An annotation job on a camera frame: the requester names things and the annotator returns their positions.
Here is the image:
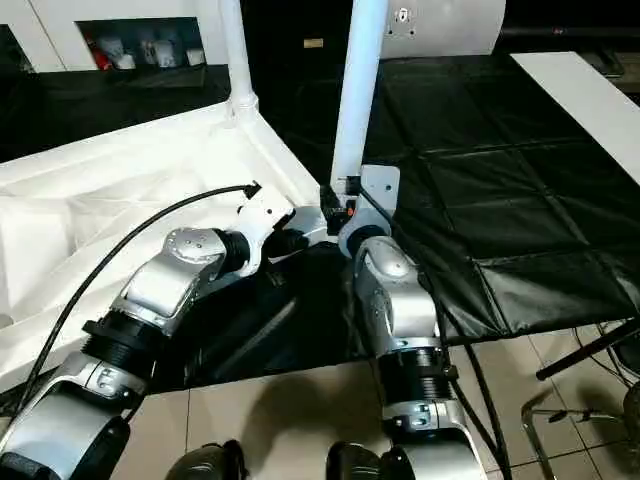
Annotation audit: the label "white cabinet with glass doors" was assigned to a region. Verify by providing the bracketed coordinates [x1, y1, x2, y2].
[0, 0, 236, 74]

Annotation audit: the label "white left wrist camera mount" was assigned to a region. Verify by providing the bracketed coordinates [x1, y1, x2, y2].
[234, 192, 296, 279]

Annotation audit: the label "black floor cables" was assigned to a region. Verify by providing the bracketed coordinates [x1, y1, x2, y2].
[574, 319, 640, 391]

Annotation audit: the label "white flat board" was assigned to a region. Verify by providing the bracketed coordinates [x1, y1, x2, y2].
[509, 49, 640, 184]

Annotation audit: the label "black pole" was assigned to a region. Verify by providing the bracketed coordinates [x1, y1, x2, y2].
[534, 319, 640, 381]

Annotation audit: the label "black left robot foot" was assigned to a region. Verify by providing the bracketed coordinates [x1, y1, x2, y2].
[167, 439, 246, 480]

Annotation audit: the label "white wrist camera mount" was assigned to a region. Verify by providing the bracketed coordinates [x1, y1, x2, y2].
[337, 164, 401, 261]
[234, 192, 296, 279]

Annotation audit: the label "black work mat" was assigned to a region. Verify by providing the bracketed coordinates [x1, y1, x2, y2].
[0, 52, 640, 389]

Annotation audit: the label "black device with red light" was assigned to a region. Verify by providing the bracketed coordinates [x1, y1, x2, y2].
[499, 22, 640, 51]

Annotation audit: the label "black robot foot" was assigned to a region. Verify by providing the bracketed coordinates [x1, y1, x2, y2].
[327, 440, 416, 480]
[167, 439, 246, 480]

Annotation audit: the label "white plastic table top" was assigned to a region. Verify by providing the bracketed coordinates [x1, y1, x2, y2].
[0, 97, 351, 396]

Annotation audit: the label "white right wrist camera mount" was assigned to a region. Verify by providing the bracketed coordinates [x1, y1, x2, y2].
[337, 164, 401, 261]

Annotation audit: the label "red box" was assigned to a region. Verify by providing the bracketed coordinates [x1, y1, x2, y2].
[82, 34, 114, 71]

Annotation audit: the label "metal stand frame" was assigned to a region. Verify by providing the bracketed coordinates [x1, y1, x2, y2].
[519, 389, 640, 480]

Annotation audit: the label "black right robot foot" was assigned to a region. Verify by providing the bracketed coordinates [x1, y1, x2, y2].
[327, 440, 416, 480]

